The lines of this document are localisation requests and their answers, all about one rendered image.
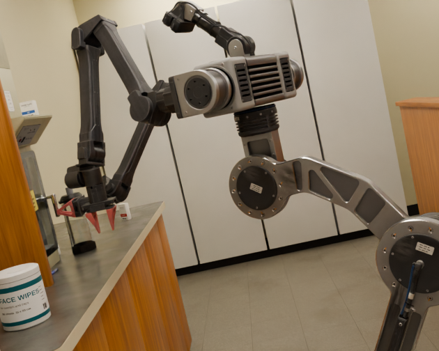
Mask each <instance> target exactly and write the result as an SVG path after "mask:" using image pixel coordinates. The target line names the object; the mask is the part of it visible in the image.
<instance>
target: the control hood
mask: <svg viewBox="0 0 439 351"><path fill-rule="evenodd" d="M51 119H52V114H41V115H32V116H20V117H17V118H11V121H12V124H13V129H14V132H15V137H16V138H17V135H18V134H19V133H20V131H21V129H22V127H23V126H27V125H38V124H41V125H40V127H39V128H38V131H37V132H36V134H35V135H34V137H33V139H32V140H31V143H28V144H25V145H21V146H18V148H21V147H24V146H30V145H33V144H36V143H37V142H38V140H39V138H40V137H41V135H42V133H43V132H44V130H45V128H46V127H47V125H48V123H49V122H50V120H51Z"/></svg>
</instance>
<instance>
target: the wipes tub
mask: <svg viewBox="0 0 439 351"><path fill-rule="evenodd" d="M50 316H51V312H50V307H49V303H48V300H47V295H46V292H45V287H44V284H43V279H42V276H41V273H40V268H39V266H38V264H37V263H26V264H22V265H17V266H14V267H9V268H7V269H4V270H1V271H0V318H1V323H2V325H3V329H4V330H6V331H8V332H15V331H19V330H23V329H28V328H30V327H34V326H36V325H39V324H40V323H42V322H44V321H46V320H47V319H48V318H49V317H50Z"/></svg>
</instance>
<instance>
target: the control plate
mask: <svg viewBox="0 0 439 351"><path fill-rule="evenodd" d="M40 125H41V124H38V125H27V126H23V127H22V129H21V131H20V133H19V134H18V135H17V138H16V139H17V140H18V141H17V144H18V146H21V145H25V144H28V143H31V140H32V139H33V137H34V135H35V134H36V132H37V131H38V128H39V127H40ZM30 129H31V131H30ZM34 129H35V130H34ZM33 130H34V131H33ZM24 137H25V139H26V138H27V140H25V139H24V141H23V142H22V143H21V142H19V140H20V139H23V138H24ZM28 138H32V139H28Z"/></svg>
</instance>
